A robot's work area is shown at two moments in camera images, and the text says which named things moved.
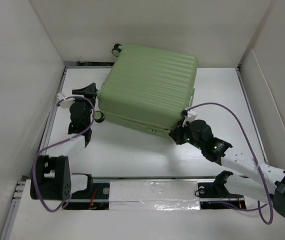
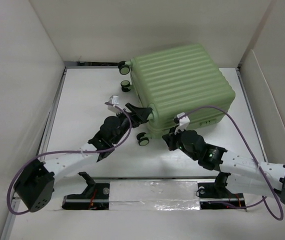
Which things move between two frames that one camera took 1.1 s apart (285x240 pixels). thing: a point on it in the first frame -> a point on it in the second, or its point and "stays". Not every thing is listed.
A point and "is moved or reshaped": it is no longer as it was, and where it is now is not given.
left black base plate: [100, 191] stays
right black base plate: [216, 195] stays
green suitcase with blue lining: [147, 89] is moved or reshaped
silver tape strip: [154, 195] stays
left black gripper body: [91, 97] -> [135, 120]
